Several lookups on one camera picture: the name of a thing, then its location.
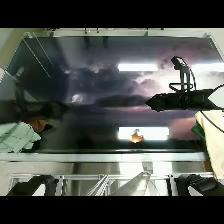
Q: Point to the silver frame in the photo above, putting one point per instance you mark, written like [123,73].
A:
[100,157]

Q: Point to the pale green garment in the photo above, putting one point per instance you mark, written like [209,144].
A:
[16,138]

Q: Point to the cream garment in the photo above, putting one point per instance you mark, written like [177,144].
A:
[215,146]

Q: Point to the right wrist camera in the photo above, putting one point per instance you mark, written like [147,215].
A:
[183,75]

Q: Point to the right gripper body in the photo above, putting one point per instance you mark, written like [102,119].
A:
[186,100]

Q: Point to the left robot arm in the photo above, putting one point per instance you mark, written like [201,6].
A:
[36,110]

